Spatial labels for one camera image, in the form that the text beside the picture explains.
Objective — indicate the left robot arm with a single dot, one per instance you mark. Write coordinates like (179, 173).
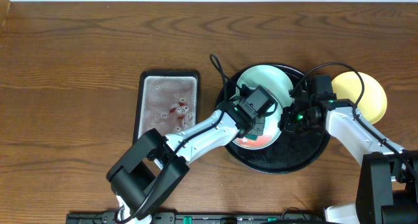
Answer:
(150, 170)

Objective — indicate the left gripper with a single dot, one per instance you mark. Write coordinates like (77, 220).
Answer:
(258, 127)

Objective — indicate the yellow plate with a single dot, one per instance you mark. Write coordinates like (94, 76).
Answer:
(373, 103)

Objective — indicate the black rectangular soapy tray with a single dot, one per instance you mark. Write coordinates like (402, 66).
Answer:
(167, 101)

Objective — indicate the light blue plate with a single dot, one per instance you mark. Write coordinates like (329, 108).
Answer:
(272, 79)
(266, 128)

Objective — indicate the black round serving tray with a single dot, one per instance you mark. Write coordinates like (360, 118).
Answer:
(288, 153)

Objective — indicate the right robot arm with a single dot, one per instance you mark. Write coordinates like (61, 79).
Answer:
(387, 189)

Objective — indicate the green yellow sponge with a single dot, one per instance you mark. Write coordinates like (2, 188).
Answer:
(252, 137)

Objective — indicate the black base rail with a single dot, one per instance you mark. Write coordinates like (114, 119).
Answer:
(172, 218)

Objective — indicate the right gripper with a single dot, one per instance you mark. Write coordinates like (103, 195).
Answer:
(287, 124)

